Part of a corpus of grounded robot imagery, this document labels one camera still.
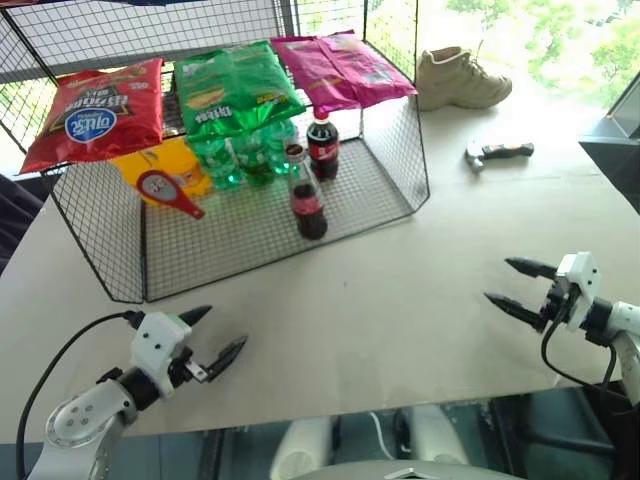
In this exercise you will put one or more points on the red chips bag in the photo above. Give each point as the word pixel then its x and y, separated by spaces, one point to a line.
pixel 95 117

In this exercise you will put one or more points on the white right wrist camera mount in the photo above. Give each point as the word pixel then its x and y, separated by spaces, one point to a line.
pixel 580 285

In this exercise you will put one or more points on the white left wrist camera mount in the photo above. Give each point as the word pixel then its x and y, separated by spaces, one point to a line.
pixel 155 345

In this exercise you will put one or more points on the yellow snack bag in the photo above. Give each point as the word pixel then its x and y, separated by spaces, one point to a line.
pixel 175 162

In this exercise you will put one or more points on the white rounded robot leg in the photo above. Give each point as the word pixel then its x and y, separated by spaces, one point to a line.
pixel 302 445
pixel 437 435

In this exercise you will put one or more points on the beige boot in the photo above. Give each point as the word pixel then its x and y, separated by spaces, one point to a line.
pixel 460 80

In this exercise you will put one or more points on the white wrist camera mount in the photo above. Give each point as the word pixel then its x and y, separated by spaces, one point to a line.
pixel 580 285
pixel 155 345

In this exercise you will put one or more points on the black box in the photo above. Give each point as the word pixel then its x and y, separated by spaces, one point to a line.
pixel 617 165

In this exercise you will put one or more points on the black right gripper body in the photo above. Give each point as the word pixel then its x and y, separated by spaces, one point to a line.
pixel 555 307

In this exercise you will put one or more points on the glass cola bottle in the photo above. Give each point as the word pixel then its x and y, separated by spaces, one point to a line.
pixel 308 205

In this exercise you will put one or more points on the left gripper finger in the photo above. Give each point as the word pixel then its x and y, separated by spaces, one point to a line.
pixel 197 315
pixel 227 357

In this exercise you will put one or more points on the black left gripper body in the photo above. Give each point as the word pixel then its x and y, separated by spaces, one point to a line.
pixel 181 369

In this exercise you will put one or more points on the plastic cola bottle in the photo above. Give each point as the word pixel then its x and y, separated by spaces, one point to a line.
pixel 323 147

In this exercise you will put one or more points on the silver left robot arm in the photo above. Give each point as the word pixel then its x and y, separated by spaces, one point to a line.
pixel 80 425

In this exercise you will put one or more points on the green chips bag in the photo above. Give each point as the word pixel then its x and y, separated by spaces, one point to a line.
pixel 235 90

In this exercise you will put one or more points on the pink chips bag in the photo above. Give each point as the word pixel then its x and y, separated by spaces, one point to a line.
pixel 345 67

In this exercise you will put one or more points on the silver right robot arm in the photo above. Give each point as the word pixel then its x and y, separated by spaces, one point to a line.
pixel 622 330

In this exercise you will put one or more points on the dark blue chair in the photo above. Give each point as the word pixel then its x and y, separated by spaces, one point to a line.
pixel 15 220

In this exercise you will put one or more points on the grey robot torso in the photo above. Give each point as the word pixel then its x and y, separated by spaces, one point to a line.
pixel 410 471

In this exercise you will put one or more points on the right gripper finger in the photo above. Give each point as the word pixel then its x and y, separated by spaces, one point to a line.
pixel 515 309
pixel 532 270

